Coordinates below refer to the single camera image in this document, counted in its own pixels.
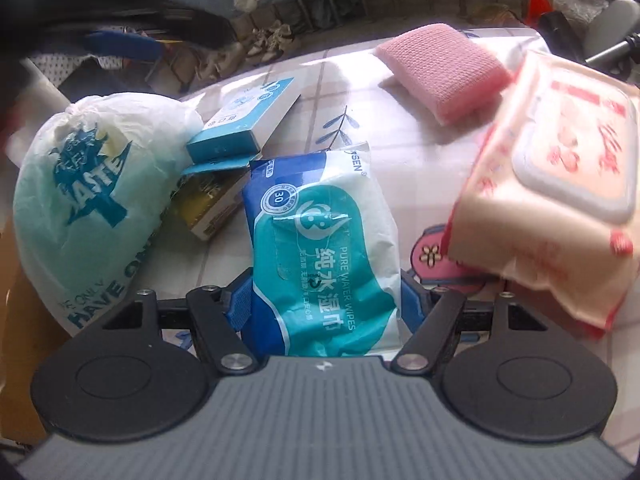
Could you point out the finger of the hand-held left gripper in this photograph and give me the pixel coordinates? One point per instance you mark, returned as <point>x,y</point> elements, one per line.
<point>130,45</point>

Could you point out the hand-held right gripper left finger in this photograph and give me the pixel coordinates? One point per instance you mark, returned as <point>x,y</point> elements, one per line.
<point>240,300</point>

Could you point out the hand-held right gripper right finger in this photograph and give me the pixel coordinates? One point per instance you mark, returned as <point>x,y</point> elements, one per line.
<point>415,305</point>

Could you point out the blue wet wipes pack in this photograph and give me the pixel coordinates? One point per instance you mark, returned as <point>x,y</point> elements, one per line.
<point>320,260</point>

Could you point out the blue white carton box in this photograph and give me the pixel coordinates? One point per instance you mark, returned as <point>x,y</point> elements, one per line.
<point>240,110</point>

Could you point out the pink sponge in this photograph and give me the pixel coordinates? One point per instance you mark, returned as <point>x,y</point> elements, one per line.
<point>440,70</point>

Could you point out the yellow carton box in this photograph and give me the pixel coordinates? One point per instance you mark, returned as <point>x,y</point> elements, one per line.
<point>205,205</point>

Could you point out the pair of beige shoes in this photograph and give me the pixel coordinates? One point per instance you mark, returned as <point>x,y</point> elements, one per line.
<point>272,40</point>

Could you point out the printed tablecloth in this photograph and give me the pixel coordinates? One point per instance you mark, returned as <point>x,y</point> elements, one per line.
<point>400,160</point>

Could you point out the green printed plastic bag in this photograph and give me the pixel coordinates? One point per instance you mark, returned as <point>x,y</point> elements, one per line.
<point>90,200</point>

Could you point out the pink wet wipes pack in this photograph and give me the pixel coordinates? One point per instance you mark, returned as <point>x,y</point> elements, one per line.
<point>540,185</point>

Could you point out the wheelchair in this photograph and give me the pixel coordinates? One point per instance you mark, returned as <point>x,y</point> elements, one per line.
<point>610,25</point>

